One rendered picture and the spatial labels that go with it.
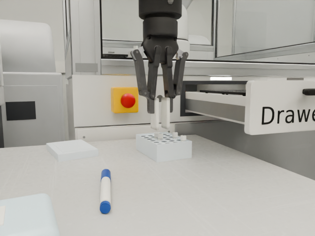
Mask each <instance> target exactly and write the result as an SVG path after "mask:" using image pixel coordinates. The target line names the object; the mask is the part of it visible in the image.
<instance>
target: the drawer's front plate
mask: <svg viewBox="0 0 315 236"><path fill-rule="evenodd" d="M303 89H315V81H248V82H247V84H246V105H245V128H244V131H245V133H247V134H250V135H259V134H270V133H288V132H300V131H312V130H315V121H314V120H313V119H312V113H313V111H314V110H315V96H306V95H304V94H303ZM263 107H271V108H273V110H274V119H273V121H272V122H271V123H270V124H266V125H262V112H263ZM309 109H310V113H309V116H308V120H307V122H305V117H304V114H303V117H302V121H301V122H299V117H298V111H297V110H299V111H300V118H301V115H302V111H303V110H305V112H306V117H307V114H308V110H309ZM282 110H284V112H281V113H280V116H279V124H277V122H278V111H282ZM287 110H293V111H294V123H292V122H291V123H286V121H285V118H286V116H287V115H292V112H286V111H287ZM271 119H272V111H271V110H270V109H265V110H264V123H265V122H269V121H271Z"/></svg>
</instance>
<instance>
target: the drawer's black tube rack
mask: <svg viewBox="0 0 315 236"><path fill-rule="evenodd" d="M200 92H205V93H219V94H222V95H224V94H226V95H228V94H232V95H239V93H240V92H246V90H200Z"/></svg>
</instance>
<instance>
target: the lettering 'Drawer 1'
mask: <svg viewBox="0 0 315 236"><path fill-rule="evenodd" d="M265 109H270V110H271V111H272V119H271V121H269V122H265V123H264V110H265ZM297 111H298V117H299V122H301V121H302V117H303V114H304V117H305V122H307V121H308V116H309V113H310V109H309V110H308V114H307V117H306V112H305V110H303V111H302V115H301V118H300V111H299V110H297ZM281 112H284V110H282V111H278V115H277V124H279V116H280V113H281ZM286 112H292V115H287V116H286V118H285V121H286V123H291V122H292V123H294V111H293V110H287V111H286ZM314 113H315V110H314V111H313V113H312V119H313V120H314V121H315V119H314V116H315V114H314ZM288 117H292V120H291V121H287V118H288ZM273 119H274V110H273V108H271V107H262V125H266V124H270V123H271V122H272V121H273Z"/></svg>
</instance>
